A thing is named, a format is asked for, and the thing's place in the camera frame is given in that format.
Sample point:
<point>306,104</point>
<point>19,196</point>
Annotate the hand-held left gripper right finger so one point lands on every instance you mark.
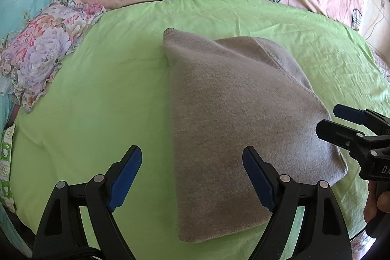
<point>257,177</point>

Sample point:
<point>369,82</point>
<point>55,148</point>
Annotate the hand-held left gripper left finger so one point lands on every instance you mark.
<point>126,177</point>

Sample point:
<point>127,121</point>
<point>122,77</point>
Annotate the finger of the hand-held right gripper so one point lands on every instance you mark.
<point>350,113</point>
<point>338,132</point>

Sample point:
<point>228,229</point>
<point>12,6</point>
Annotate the beige fuzzy sweater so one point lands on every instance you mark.
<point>237,113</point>

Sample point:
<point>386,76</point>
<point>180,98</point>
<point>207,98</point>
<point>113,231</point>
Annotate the person's right hand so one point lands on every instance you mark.
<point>383,201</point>

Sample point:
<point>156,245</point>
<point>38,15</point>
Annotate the green bed sheet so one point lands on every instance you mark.
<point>106,80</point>

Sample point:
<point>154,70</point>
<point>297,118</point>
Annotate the green and white printed cloth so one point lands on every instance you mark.
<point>6,168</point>

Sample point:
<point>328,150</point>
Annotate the purple floral pillow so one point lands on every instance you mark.
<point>45,49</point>

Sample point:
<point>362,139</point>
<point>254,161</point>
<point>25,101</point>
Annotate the blue floral pillow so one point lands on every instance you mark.
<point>36,4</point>

